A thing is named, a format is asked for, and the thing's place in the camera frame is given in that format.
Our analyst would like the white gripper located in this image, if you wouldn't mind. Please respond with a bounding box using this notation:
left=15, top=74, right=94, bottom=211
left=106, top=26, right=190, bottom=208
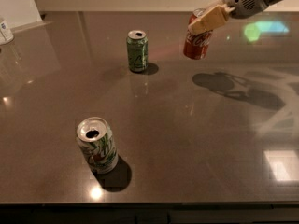
left=188, top=0, right=268, bottom=35

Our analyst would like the red coke can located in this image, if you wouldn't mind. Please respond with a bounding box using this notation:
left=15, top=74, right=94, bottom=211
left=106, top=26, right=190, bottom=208
left=182, top=7, right=214, bottom=61

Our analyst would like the white green soda can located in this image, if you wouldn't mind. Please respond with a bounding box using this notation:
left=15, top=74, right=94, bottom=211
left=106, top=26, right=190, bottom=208
left=76, top=117, right=119, bottom=175

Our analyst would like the white bottle at left edge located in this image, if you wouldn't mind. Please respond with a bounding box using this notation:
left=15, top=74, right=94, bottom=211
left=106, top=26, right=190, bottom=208
left=0, top=16, right=14, bottom=45

